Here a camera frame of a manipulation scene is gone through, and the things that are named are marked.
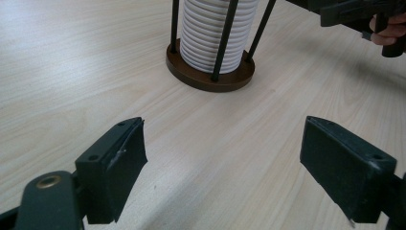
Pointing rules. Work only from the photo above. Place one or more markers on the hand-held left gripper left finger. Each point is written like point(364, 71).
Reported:
point(108, 179)

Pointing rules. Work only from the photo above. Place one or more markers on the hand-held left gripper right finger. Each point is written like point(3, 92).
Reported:
point(344, 169)

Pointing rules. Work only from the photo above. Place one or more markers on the stack of white paper cups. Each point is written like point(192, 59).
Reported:
point(204, 32)

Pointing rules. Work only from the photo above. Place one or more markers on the dark round coaster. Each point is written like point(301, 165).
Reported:
point(204, 81)

